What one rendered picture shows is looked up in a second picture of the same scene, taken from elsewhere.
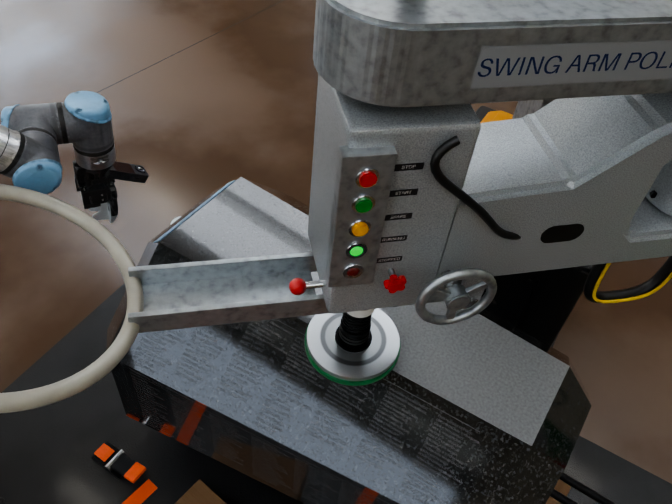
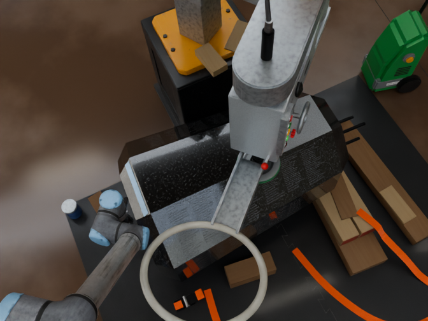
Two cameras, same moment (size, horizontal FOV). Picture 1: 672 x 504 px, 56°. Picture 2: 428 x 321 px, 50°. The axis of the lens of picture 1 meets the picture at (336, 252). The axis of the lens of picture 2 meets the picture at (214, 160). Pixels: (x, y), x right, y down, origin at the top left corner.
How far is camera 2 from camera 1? 1.22 m
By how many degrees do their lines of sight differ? 30
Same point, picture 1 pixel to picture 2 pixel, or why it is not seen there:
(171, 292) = (225, 213)
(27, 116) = (106, 227)
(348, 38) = (276, 92)
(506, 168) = not seen: hidden behind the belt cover
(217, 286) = (231, 195)
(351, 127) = (281, 111)
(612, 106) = not seen: hidden behind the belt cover
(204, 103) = not seen: outside the picture
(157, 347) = (190, 243)
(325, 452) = (279, 202)
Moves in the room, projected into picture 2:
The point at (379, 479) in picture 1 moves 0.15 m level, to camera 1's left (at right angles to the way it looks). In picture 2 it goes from (302, 189) to (285, 210)
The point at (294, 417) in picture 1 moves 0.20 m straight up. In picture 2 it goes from (260, 204) to (262, 190)
